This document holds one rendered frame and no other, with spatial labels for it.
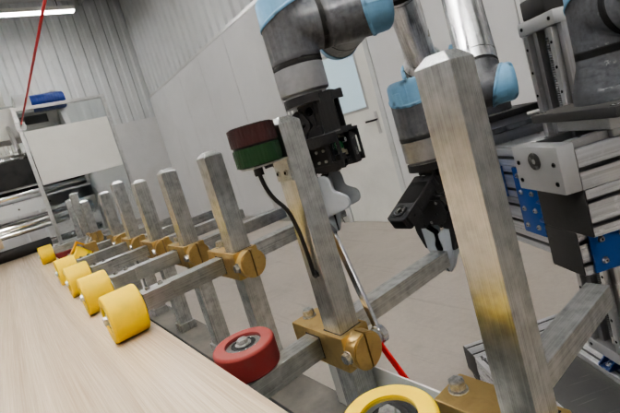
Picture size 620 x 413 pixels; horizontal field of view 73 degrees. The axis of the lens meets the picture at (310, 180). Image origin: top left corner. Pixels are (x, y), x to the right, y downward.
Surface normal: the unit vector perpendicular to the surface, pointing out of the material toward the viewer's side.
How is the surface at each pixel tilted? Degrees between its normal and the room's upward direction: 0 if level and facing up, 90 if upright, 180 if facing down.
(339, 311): 90
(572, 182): 90
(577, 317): 0
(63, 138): 90
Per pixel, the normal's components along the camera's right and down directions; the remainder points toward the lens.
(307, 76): 0.23, 0.04
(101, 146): 0.59, -0.07
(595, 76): -0.87, 0.00
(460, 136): -0.76, 0.29
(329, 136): -0.51, 0.25
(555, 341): -0.28, -0.95
